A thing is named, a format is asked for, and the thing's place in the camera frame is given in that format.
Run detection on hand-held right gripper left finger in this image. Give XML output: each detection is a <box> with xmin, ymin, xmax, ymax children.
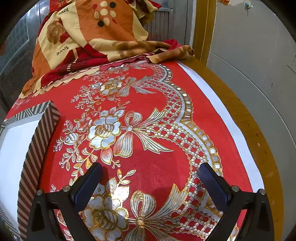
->
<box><xmin>28</xmin><ymin>162</ymin><xmax>103</xmax><ymax>241</ymax></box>

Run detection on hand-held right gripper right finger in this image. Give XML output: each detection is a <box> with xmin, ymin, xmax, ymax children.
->
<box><xmin>198</xmin><ymin>162</ymin><xmax>274</xmax><ymax>241</ymax></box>

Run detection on striped box with white lining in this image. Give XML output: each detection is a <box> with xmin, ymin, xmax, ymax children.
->
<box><xmin>0</xmin><ymin>100</ymin><xmax>61</xmax><ymax>241</ymax></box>

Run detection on red embroidered floral tablecloth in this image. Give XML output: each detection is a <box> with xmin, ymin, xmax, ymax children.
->
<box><xmin>9</xmin><ymin>59</ymin><xmax>265</xmax><ymax>241</ymax></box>

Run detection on white table underlay cloth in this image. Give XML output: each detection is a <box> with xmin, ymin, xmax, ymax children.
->
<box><xmin>178</xmin><ymin>61</ymin><xmax>265</xmax><ymax>193</ymax></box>

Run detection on orange red printed blanket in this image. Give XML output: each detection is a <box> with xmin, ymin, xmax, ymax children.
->
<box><xmin>19</xmin><ymin>0</ymin><xmax>196</xmax><ymax>99</ymax></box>

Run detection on yellow wooden door frame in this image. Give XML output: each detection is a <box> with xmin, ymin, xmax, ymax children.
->
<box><xmin>192</xmin><ymin>0</ymin><xmax>218</xmax><ymax>63</ymax></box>

